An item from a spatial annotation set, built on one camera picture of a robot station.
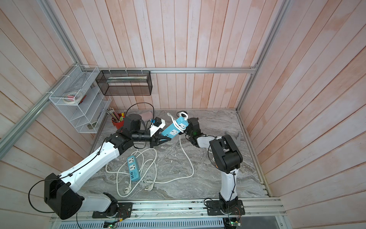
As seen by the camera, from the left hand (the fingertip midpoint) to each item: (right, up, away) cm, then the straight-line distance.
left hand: (168, 138), depth 71 cm
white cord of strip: (+7, +4, -7) cm, 10 cm away
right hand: (+3, +8, +27) cm, 28 cm away
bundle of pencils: (-40, +13, +28) cm, 50 cm away
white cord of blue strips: (-17, -25, +13) cm, 33 cm away
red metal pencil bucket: (-36, +7, +26) cm, 45 cm away
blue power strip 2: (-22, -21, +13) cm, 33 cm away
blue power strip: (+2, +4, -6) cm, 8 cm away
